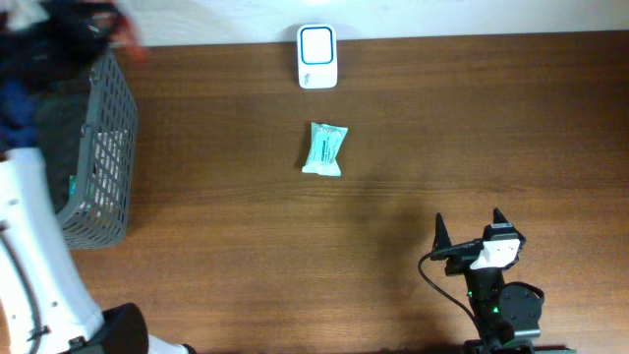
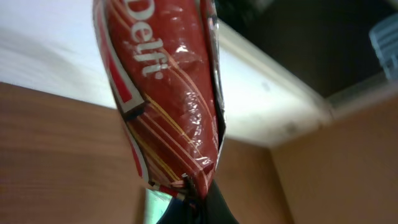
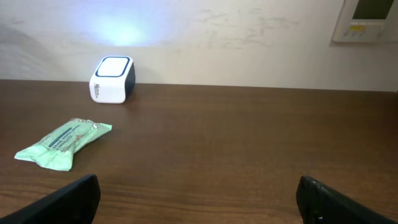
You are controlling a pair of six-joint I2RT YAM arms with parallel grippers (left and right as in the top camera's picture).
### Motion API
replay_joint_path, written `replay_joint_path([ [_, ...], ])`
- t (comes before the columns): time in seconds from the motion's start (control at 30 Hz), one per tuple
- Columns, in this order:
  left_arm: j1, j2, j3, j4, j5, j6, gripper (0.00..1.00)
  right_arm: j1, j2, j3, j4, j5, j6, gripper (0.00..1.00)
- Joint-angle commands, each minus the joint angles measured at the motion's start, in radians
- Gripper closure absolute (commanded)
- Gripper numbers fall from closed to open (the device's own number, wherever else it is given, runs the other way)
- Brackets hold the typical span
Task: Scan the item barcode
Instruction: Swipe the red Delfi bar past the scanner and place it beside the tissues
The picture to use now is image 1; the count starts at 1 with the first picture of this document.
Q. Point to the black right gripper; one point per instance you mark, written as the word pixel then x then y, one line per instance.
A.
pixel 465 249

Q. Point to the green wet wipes pack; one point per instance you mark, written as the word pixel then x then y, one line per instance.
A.
pixel 326 141

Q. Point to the orange chocolate bar wrapper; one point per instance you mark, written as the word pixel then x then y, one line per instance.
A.
pixel 126 37

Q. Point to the small teal tissue pack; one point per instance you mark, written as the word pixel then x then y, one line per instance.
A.
pixel 72 186

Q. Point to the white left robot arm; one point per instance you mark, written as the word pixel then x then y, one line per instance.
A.
pixel 46 304

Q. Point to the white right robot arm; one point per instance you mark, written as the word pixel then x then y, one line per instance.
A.
pixel 505 315

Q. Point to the white barcode scanner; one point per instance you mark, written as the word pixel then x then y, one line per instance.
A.
pixel 317 56

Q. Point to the grey plastic mesh basket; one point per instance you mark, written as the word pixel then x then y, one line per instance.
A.
pixel 87 126

